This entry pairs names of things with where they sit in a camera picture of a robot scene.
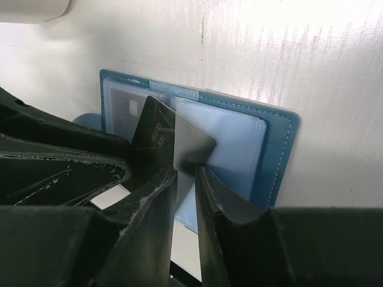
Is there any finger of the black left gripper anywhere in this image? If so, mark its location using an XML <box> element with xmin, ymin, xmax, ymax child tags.
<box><xmin>1</xmin><ymin>152</ymin><xmax>131</xmax><ymax>206</ymax></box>
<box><xmin>1</xmin><ymin>88</ymin><xmax>130</xmax><ymax>160</ymax></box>

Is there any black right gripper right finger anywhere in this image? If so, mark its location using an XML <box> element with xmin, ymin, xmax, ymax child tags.
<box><xmin>195</xmin><ymin>166</ymin><xmax>382</xmax><ymax>286</ymax></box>

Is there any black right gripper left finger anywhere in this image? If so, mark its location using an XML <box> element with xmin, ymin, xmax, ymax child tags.
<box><xmin>1</xmin><ymin>168</ymin><xmax>177</xmax><ymax>286</ymax></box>

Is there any black credit card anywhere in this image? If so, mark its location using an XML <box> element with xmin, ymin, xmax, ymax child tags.
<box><xmin>108</xmin><ymin>88</ymin><xmax>147</xmax><ymax>142</ymax></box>
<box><xmin>127</xmin><ymin>96</ymin><xmax>217</xmax><ymax>208</ymax></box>

